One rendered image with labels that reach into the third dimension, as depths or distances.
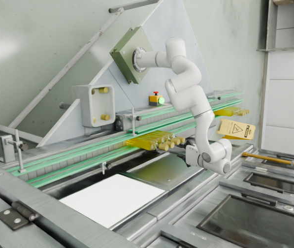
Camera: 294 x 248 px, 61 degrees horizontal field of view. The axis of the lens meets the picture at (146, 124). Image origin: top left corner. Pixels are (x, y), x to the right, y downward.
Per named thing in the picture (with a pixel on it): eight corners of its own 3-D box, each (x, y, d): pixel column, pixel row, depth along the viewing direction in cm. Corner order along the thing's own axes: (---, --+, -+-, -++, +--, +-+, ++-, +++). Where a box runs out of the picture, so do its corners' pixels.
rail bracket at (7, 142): (-3, 163, 107) (21, 177, 93) (-9, 125, 103) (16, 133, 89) (9, 160, 110) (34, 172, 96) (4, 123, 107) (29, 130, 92)
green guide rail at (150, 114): (127, 119, 150) (138, 120, 145) (127, 117, 150) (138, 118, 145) (237, 92, 281) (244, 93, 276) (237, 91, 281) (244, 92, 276)
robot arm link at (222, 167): (219, 147, 102) (234, 139, 107) (200, 141, 111) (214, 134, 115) (222, 179, 107) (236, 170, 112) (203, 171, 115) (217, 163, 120)
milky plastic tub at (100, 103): (82, 126, 142) (92, 128, 136) (79, 85, 137) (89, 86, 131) (106, 120, 155) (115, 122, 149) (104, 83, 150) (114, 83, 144)
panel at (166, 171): (43, 212, 104) (95, 247, 83) (42, 205, 103) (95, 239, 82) (168, 153, 171) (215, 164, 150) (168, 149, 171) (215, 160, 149)
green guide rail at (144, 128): (128, 131, 152) (138, 133, 147) (128, 129, 152) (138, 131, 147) (236, 99, 283) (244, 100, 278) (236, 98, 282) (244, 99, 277)
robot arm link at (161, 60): (156, 71, 149) (179, 71, 138) (152, 48, 143) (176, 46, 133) (166, 66, 155) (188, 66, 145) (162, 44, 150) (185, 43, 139)
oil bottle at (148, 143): (126, 144, 153) (153, 151, 139) (125, 136, 151) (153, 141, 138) (132, 142, 157) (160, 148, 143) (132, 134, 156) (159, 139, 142)
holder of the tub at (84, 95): (82, 135, 143) (91, 137, 138) (79, 86, 137) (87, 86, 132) (106, 129, 156) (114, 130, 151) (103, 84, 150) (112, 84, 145)
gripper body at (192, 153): (210, 168, 121) (193, 161, 130) (211, 147, 119) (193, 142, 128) (199, 171, 117) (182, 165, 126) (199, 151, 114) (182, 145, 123)
